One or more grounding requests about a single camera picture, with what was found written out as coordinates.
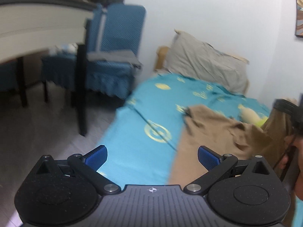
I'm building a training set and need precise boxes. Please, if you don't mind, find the person's right hand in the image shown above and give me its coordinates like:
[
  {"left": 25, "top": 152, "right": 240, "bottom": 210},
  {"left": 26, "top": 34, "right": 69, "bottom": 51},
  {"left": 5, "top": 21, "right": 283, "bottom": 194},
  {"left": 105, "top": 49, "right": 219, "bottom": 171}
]
[{"left": 278, "top": 134, "right": 303, "bottom": 200}]

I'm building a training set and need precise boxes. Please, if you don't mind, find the white table with black legs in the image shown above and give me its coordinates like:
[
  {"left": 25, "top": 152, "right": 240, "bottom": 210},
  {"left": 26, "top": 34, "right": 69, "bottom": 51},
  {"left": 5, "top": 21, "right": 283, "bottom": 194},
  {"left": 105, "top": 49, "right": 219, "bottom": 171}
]
[{"left": 0, "top": 0, "right": 95, "bottom": 137}]

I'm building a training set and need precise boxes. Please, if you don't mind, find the framed wall picture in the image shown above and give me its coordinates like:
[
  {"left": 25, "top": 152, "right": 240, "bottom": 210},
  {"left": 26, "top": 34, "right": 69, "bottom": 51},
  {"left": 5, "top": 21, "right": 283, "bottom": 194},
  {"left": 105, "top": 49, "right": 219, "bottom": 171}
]
[{"left": 294, "top": 0, "right": 303, "bottom": 38}]

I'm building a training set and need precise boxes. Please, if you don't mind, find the green and cream plush toy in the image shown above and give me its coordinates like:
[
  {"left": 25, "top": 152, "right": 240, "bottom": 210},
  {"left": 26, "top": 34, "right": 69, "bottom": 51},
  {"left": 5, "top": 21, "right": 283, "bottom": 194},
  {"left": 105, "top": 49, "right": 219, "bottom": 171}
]
[{"left": 238, "top": 103, "right": 269, "bottom": 127}]

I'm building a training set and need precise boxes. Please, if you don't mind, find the blue covered chair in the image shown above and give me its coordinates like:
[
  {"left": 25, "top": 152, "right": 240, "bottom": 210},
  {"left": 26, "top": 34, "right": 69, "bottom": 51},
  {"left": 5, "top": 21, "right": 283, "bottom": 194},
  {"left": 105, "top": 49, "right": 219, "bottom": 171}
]
[
  {"left": 85, "top": 3, "right": 146, "bottom": 99},
  {"left": 41, "top": 3, "right": 105, "bottom": 103}
]

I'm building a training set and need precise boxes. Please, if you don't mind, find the tan shirt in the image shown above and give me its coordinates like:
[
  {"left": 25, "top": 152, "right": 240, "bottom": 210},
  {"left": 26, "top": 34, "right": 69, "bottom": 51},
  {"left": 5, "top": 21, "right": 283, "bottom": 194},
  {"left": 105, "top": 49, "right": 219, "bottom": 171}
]
[{"left": 167, "top": 97, "right": 299, "bottom": 186}]

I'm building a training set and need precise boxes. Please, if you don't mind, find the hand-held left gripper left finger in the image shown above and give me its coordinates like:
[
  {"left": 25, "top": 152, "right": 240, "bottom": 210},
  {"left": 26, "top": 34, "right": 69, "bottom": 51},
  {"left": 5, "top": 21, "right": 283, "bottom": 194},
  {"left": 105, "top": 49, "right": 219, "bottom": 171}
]
[{"left": 35, "top": 145, "right": 122, "bottom": 195}]

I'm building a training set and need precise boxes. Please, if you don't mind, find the grey folded cloth on chair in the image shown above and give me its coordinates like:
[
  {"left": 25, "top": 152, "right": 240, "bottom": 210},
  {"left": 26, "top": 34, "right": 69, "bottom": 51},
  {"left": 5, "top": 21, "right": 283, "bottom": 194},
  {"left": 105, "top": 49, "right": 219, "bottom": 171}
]
[{"left": 87, "top": 51, "right": 143, "bottom": 68}]

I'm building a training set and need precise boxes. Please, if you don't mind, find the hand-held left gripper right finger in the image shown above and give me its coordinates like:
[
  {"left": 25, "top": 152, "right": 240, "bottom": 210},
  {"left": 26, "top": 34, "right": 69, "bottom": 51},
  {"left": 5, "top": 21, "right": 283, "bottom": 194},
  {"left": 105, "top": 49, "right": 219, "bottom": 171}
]
[{"left": 184, "top": 145, "right": 275, "bottom": 196}]

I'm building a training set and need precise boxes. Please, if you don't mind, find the grey pillow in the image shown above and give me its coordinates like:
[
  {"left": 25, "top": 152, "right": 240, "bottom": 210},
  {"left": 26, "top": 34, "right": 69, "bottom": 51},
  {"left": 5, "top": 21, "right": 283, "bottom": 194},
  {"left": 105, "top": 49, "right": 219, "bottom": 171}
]
[{"left": 163, "top": 29, "right": 249, "bottom": 95}]

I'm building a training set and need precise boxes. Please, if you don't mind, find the bed with turquoise sheet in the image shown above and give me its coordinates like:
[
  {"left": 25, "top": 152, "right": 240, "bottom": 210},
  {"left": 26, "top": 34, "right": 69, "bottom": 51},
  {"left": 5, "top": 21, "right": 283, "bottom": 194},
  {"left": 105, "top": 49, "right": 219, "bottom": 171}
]
[{"left": 98, "top": 72, "right": 303, "bottom": 227}]

